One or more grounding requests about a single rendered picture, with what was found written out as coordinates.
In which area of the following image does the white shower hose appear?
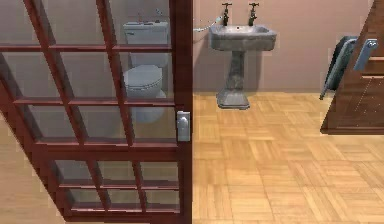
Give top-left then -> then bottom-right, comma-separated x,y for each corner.
193,15 -> 224,33

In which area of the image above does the red-brown glazed room door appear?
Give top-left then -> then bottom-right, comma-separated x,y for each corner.
0,0 -> 194,224

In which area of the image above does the grey pedestal sink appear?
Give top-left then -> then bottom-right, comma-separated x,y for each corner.
208,24 -> 278,110

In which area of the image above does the white toilet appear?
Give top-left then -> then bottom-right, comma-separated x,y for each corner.
122,20 -> 170,124

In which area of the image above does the silver door handle plate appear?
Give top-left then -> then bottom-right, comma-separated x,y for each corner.
176,110 -> 192,143

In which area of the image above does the grey door lever handle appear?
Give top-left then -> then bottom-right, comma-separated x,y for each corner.
353,38 -> 379,72

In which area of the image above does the dark sink tap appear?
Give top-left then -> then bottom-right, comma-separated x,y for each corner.
247,2 -> 260,27
221,2 -> 233,27

